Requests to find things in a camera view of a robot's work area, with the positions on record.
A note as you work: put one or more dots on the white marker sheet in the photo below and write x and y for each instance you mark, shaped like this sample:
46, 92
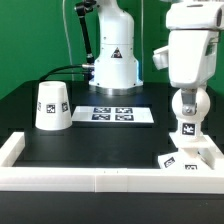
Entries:
113, 114

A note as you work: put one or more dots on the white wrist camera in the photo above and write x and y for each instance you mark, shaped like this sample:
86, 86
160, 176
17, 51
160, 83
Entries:
196, 15

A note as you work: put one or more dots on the white U-shaped fence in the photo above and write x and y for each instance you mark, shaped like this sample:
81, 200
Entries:
14, 178

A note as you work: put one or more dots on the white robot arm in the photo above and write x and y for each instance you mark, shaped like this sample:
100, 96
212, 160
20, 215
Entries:
116, 68

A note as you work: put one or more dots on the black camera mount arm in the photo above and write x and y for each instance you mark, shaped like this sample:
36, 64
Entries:
82, 8

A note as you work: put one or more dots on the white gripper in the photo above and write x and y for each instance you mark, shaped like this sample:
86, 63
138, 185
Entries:
190, 58

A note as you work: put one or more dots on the white lamp shade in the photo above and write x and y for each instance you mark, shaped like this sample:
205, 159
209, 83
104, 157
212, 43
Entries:
53, 110

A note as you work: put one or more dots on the white lamp bulb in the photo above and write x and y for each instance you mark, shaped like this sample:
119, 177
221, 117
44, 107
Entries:
189, 126

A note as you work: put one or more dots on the white lamp base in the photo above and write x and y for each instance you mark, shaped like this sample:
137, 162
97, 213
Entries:
196, 154

